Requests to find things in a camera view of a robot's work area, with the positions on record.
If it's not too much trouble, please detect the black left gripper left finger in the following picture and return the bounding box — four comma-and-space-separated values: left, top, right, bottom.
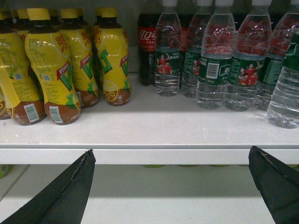
2, 149, 96, 224

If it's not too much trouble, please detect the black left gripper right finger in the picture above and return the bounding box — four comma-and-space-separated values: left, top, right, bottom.
249, 146, 299, 224

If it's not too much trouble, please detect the clear water bottle green label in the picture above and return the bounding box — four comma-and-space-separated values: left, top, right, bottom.
254, 0, 299, 111
224, 0, 271, 112
196, 0, 236, 109
181, 0, 213, 98
266, 32, 299, 129
155, 0, 182, 97

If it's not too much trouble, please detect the lower white shelf board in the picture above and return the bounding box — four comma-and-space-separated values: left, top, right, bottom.
0, 164, 299, 224

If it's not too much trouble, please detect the white metal shelf board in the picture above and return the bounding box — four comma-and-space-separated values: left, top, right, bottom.
0, 73, 299, 165

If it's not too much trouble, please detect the yellow lemon tea bottle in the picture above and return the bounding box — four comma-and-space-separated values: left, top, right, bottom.
25, 8, 81, 125
0, 14, 46, 126
59, 8, 99, 108
94, 7, 131, 106

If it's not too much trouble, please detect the black cola bottle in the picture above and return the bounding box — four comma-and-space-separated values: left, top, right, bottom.
137, 13, 158, 86

